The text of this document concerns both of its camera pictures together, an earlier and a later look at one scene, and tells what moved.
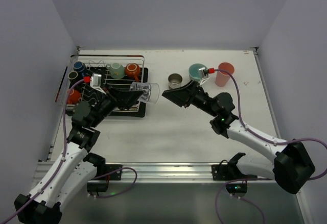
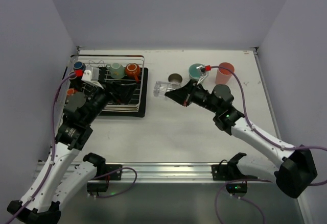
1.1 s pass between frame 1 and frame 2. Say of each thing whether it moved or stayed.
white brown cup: stayed
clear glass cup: moved
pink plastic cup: stayed
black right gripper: stayed
